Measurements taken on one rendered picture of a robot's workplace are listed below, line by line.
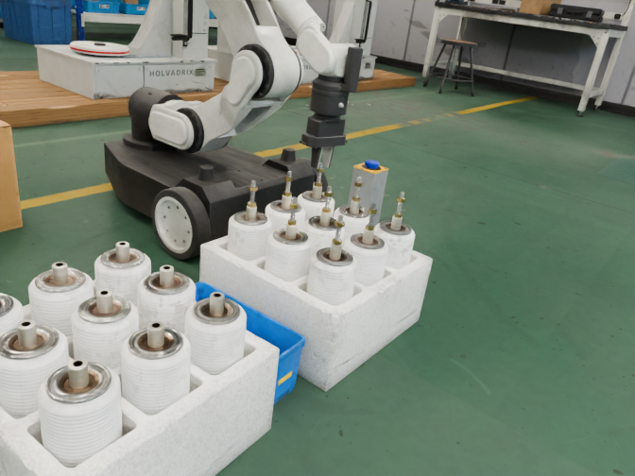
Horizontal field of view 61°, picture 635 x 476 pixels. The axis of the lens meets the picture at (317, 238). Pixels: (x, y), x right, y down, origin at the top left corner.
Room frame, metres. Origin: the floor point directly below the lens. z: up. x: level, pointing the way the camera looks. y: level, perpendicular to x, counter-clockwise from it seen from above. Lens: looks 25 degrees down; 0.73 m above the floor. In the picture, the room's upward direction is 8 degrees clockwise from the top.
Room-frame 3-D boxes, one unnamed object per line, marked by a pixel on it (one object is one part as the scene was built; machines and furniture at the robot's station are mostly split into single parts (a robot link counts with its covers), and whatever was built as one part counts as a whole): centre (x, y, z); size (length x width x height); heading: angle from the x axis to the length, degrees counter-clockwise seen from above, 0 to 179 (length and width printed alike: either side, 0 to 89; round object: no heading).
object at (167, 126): (1.74, 0.45, 0.28); 0.21 x 0.20 x 0.13; 55
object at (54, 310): (0.75, 0.41, 0.16); 0.10 x 0.10 x 0.18
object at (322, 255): (0.97, -0.04, 0.25); 0.08 x 0.08 x 0.01
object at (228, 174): (1.72, 0.43, 0.19); 0.64 x 0.52 x 0.33; 55
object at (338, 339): (1.13, -0.01, 0.09); 0.39 x 0.39 x 0.18; 55
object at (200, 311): (0.72, 0.14, 0.25); 0.08 x 0.08 x 0.01
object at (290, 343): (0.91, 0.15, 0.06); 0.30 x 0.11 x 0.12; 56
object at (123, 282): (0.85, 0.34, 0.16); 0.10 x 0.10 x 0.18
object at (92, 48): (3.05, 1.32, 0.29); 0.30 x 0.30 x 0.06
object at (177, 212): (1.36, 0.38, 0.10); 0.20 x 0.05 x 0.20; 55
